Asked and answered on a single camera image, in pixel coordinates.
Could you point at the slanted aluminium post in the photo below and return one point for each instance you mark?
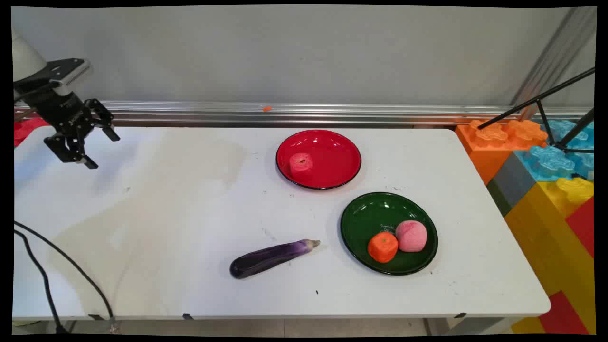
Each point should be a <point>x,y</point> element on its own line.
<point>555,57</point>

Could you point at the red plate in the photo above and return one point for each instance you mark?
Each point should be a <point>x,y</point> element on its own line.
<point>332,152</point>

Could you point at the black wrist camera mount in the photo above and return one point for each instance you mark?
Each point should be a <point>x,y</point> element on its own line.
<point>64,73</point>

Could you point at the black tripod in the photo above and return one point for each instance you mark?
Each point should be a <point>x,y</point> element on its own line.
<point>541,100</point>

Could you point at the red giant building block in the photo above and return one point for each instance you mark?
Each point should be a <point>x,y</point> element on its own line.
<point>563,316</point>
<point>583,225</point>

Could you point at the green plate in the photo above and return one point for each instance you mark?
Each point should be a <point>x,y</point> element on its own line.
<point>370,218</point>

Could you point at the yellow giant building block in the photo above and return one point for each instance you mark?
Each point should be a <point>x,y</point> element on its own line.
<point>546,237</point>

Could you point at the pink toy cube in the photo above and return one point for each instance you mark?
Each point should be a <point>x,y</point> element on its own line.
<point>301,164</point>

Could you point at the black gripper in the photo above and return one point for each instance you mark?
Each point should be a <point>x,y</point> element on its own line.
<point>61,116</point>

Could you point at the purple toy eggplant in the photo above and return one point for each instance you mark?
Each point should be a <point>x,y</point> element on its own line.
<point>268,259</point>

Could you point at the grey giant building block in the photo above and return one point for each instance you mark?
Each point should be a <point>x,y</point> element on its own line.
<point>515,178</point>

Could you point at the red block behind table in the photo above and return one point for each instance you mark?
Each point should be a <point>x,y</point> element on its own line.
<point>28,128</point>

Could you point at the aluminium rail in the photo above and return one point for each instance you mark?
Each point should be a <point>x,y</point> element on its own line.
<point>332,114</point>

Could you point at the pink toy peach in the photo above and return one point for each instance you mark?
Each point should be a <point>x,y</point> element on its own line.
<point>411,236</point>

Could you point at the blue giant building block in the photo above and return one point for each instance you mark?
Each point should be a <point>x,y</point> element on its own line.
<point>551,161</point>

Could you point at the orange toy fruit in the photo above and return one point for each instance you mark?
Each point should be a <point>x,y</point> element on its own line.
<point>382,247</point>

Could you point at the orange giant building block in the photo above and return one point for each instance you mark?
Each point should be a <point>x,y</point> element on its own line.
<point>484,152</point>

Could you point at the white table leg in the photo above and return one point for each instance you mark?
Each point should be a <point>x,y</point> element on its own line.
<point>479,325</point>

